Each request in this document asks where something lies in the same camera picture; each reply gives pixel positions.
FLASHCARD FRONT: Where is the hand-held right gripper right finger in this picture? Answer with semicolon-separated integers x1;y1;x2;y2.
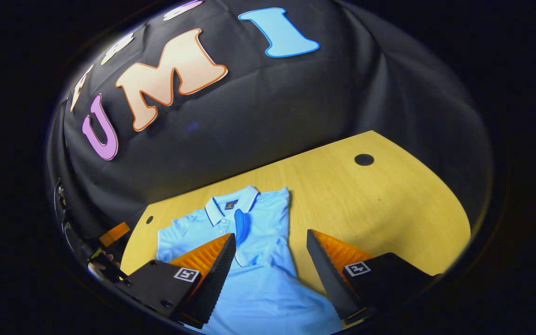
306;228;440;325

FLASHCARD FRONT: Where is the black backdrop cloth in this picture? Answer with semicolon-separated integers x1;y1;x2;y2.
47;0;494;261

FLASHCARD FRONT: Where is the light blue T-shirt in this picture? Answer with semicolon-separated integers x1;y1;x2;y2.
156;185;343;335

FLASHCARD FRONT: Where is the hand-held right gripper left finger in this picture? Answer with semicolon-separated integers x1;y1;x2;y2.
115;233;237;329

